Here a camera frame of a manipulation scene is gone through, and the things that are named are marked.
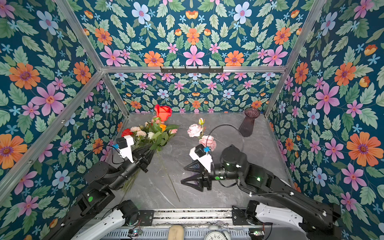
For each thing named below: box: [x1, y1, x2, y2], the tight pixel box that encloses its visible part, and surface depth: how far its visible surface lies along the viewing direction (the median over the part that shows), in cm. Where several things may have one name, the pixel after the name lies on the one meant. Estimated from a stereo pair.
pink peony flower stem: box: [187, 117, 217, 152], surface depth 69 cm
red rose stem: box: [154, 104, 173, 163], surface depth 51 cm
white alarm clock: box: [203, 221, 232, 240], surface depth 68 cm
